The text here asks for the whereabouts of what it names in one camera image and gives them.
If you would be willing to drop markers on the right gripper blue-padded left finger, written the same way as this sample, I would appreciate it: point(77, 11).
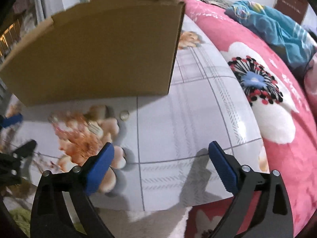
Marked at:
point(49, 215)

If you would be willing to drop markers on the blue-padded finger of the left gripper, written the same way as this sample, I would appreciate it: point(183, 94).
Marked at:
point(13, 160)
point(9, 121)

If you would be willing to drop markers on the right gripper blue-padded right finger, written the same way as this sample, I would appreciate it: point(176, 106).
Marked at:
point(272, 216)

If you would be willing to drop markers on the white fluffy blanket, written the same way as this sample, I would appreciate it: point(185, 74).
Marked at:
point(158, 224)

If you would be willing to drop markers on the pink floral blanket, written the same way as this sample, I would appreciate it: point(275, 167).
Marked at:
point(282, 112)

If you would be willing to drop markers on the floral patterned board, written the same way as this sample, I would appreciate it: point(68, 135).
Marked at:
point(161, 143)

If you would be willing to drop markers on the brown cardboard box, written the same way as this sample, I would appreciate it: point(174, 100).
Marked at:
point(97, 49)

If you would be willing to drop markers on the light pink quilt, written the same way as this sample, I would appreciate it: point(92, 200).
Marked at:
point(310, 83)

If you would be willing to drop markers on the blue patterned quilt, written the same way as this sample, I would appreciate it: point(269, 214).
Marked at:
point(288, 39)

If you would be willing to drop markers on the brown wooden door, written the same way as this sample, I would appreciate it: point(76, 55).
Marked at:
point(295, 9)

